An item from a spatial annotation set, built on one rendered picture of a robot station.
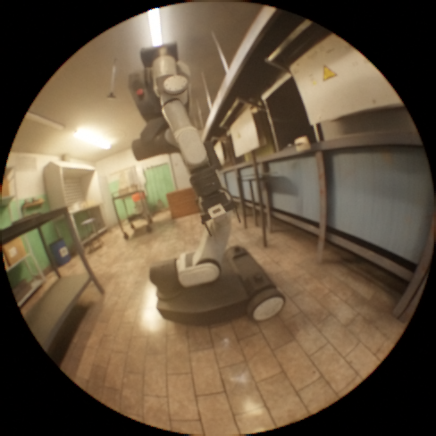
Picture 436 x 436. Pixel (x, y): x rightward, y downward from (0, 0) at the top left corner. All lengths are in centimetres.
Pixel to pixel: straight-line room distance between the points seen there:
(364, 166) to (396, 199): 24
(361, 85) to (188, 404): 138
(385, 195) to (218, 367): 110
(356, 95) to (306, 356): 108
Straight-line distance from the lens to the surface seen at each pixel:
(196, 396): 75
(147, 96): 75
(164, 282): 80
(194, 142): 43
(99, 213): 492
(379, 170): 87
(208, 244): 70
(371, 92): 73
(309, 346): 79
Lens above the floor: 72
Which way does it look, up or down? 16 degrees down
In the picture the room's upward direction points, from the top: 12 degrees counter-clockwise
